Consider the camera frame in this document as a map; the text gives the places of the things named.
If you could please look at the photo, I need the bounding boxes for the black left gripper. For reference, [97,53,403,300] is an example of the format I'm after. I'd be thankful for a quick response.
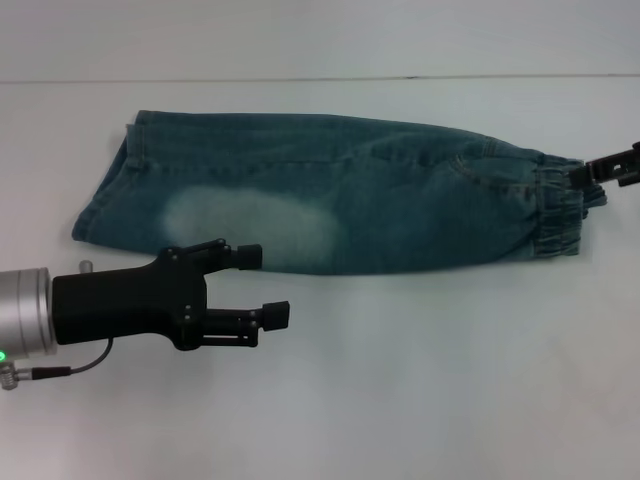
[50,239,292,353]

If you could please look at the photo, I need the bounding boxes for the thin grey wrist cable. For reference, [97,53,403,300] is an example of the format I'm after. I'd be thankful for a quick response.
[29,338,115,377]

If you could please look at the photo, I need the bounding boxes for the blue denim shorts with print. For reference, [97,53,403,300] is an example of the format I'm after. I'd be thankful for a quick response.
[71,108,609,278]

